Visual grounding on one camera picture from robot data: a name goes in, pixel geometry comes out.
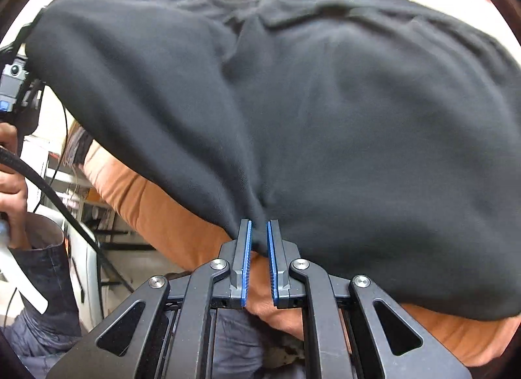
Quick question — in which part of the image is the rust orange bed blanket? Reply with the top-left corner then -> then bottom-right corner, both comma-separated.
80,0 -> 521,369

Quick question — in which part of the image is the black long-sleeve sweatshirt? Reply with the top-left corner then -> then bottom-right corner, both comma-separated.
26,0 -> 520,320

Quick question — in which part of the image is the thick black cable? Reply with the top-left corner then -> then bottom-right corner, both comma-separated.
0,146 -> 135,294

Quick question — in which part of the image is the person leg patterned pyjama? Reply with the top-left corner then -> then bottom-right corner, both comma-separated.
0,305 -> 310,379

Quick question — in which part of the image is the person left hand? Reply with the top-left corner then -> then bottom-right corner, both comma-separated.
0,122 -> 30,251

